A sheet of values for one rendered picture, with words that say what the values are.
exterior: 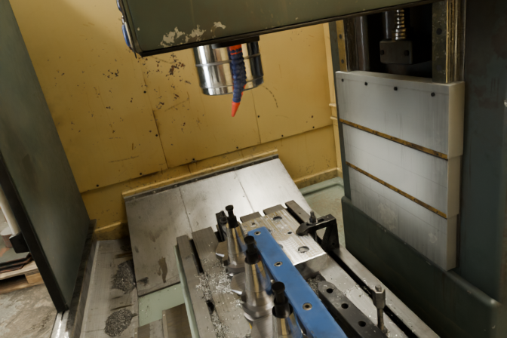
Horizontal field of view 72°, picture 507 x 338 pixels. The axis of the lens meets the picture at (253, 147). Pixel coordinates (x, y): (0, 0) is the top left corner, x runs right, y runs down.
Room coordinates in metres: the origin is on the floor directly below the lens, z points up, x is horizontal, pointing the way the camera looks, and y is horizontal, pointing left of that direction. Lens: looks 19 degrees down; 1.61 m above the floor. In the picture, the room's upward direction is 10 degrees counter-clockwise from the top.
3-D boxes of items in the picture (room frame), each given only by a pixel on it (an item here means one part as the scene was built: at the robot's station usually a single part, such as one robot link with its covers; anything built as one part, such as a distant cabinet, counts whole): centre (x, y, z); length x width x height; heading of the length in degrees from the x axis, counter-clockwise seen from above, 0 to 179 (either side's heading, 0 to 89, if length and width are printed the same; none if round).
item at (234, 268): (0.54, 0.06, 1.21); 0.06 x 0.06 x 0.03
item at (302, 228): (0.95, -0.15, 0.97); 0.13 x 0.03 x 0.15; 105
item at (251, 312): (0.44, 0.03, 1.21); 0.06 x 0.06 x 0.03
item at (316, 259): (0.93, 0.00, 0.97); 0.29 x 0.23 x 0.05; 15
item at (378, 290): (0.62, -0.22, 0.96); 0.03 x 0.03 x 0.13
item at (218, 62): (0.87, 0.02, 1.54); 0.16 x 0.16 x 0.12
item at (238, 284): (0.49, 0.04, 1.21); 0.07 x 0.05 x 0.01; 105
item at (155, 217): (1.51, 0.20, 0.75); 0.89 x 0.67 x 0.26; 105
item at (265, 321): (0.38, 0.01, 1.21); 0.07 x 0.05 x 0.01; 105
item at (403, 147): (0.99, -0.41, 1.16); 0.48 x 0.05 x 0.51; 15
